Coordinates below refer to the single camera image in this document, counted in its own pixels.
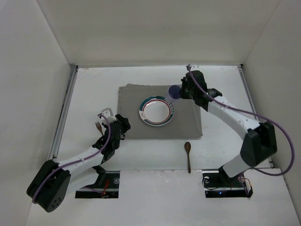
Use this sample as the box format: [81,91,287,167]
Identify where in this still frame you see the lavender plastic cup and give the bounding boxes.
[165,85,181,102]

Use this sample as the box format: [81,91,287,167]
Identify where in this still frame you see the grey cloth placemat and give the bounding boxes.
[117,84,203,139]

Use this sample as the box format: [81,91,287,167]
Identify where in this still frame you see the white plate green rim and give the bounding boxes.
[139,96,174,127]

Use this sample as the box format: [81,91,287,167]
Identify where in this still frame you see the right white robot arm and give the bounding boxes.
[179,71,277,178]

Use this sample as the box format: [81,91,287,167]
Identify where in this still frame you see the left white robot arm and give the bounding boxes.
[26,114,131,212]

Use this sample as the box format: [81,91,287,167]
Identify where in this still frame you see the brown wooden fork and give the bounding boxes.
[95,121,103,136]

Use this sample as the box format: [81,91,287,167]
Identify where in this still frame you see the brown wooden spoon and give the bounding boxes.
[184,142,191,174]

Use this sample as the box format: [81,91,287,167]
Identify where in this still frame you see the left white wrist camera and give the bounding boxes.
[97,108,116,125]

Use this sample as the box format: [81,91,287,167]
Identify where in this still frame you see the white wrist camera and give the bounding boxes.
[186,65,199,71]
[97,108,116,125]

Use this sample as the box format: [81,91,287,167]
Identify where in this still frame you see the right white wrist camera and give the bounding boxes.
[186,65,199,71]

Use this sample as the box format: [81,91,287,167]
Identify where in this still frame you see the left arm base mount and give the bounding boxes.
[75,165,120,199]

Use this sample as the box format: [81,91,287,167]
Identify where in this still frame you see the right aluminium table rail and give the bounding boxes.
[237,64,275,168]

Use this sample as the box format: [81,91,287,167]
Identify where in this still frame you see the aluminium table rail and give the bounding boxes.
[237,64,275,168]
[46,64,78,160]

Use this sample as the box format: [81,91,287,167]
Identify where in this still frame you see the left aluminium table rail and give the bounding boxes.
[46,64,78,160]

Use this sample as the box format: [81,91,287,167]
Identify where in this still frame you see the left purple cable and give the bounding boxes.
[32,114,111,204]

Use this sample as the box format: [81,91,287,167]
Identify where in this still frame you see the purple cable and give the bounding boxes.
[187,65,295,196]
[32,114,111,204]

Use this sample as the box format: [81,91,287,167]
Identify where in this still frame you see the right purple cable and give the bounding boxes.
[187,65,295,196]

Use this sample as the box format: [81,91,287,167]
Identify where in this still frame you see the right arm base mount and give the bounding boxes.
[201,168,253,198]

